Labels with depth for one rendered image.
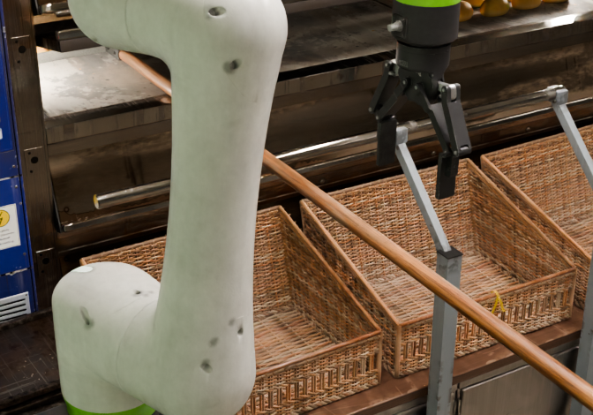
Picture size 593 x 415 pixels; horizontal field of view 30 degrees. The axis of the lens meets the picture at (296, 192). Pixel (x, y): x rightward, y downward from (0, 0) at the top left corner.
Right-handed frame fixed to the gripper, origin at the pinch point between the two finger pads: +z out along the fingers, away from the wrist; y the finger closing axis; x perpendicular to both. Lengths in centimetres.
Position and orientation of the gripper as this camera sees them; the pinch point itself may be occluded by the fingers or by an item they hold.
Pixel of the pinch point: (414, 172)
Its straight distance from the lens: 162.7
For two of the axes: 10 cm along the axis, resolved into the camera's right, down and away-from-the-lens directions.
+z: -0.2, 9.0, 4.3
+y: 5.6, 3.6, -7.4
